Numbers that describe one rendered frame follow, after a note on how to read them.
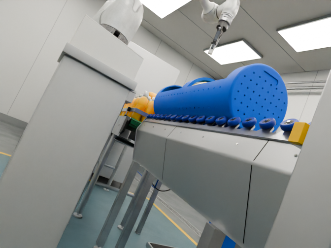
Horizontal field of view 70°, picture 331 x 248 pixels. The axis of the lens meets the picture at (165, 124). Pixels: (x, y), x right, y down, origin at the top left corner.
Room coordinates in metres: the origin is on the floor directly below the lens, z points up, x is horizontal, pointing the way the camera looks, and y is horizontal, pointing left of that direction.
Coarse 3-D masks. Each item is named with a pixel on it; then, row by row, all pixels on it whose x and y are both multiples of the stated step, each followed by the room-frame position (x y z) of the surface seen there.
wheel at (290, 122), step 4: (288, 120) 0.59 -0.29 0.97; (292, 120) 0.58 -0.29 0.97; (296, 120) 0.57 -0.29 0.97; (280, 124) 0.59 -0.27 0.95; (284, 124) 0.58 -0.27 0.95; (288, 124) 0.57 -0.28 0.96; (292, 124) 0.56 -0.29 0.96; (284, 128) 0.58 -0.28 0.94; (288, 128) 0.57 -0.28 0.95; (292, 128) 0.57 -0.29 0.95
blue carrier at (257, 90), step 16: (256, 64) 0.84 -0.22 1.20; (192, 80) 1.23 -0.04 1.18; (208, 80) 1.23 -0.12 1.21; (224, 80) 0.88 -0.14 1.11; (240, 80) 0.82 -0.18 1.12; (256, 80) 0.85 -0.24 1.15; (272, 80) 0.87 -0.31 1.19; (160, 96) 1.52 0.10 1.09; (176, 96) 1.27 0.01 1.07; (192, 96) 1.09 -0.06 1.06; (208, 96) 0.95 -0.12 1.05; (224, 96) 0.85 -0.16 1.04; (240, 96) 0.83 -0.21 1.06; (256, 96) 0.85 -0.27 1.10; (272, 96) 0.88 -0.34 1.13; (160, 112) 1.53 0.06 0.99; (176, 112) 1.28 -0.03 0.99; (192, 112) 1.11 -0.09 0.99; (208, 112) 0.97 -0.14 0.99; (224, 112) 0.86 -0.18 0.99; (240, 112) 0.84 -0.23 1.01; (256, 112) 0.86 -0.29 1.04; (272, 112) 0.89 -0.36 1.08; (240, 128) 0.85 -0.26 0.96; (256, 128) 0.87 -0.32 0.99
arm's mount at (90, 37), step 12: (84, 24) 0.90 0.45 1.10; (96, 24) 0.92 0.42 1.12; (84, 36) 0.91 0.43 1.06; (96, 36) 0.93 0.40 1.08; (108, 36) 0.95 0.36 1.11; (84, 48) 0.92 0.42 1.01; (96, 48) 0.94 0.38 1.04; (108, 48) 0.96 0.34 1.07; (120, 48) 0.98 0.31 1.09; (108, 60) 0.97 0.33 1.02; (120, 60) 0.99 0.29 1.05; (132, 60) 1.01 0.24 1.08; (120, 72) 1.00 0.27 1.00; (132, 72) 1.02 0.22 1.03
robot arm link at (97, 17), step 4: (108, 0) 1.21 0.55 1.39; (112, 0) 1.20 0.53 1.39; (104, 4) 1.21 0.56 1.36; (108, 4) 1.19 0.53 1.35; (100, 8) 1.22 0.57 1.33; (104, 8) 1.18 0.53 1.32; (100, 12) 1.16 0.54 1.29; (96, 16) 1.19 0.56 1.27; (100, 16) 1.14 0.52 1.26; (96, 20) 1.17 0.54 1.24
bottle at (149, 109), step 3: (153, 99) 1.81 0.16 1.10; (150, 102) 1.80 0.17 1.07; (153, 102) 1.80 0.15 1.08; (147, 105) 1.80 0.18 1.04; (150, 105) 1.79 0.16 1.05; (153, 105) 1.79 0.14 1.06; (147, 108) 1.79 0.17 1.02; (150, 108) 1.79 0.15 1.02; (153, 108) 1.80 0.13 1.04; (144, 111) 1.80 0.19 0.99; (147, 111) 1.79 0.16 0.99; (150, 111) 1.79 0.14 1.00; (153, 111) 1.81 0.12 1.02; (141, 117) 1.80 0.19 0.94; (144, 117) 1.79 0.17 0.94; (141, 120) 1.79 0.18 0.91
